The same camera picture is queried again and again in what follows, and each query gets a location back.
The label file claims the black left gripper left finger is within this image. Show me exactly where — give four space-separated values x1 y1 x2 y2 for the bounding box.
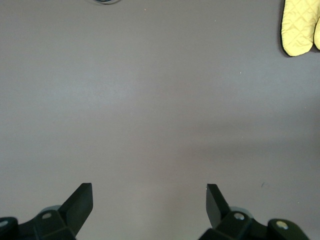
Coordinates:
0 182 94 240

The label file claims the black looped cable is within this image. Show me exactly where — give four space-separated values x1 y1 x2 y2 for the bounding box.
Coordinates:
92 0 123 5

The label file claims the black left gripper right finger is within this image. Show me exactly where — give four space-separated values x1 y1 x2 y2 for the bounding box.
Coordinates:
199 183 310 240

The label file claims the yellow quilted oven mitt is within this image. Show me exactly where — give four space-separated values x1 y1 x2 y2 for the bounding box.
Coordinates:
278 0 318 58
313 18 320 53

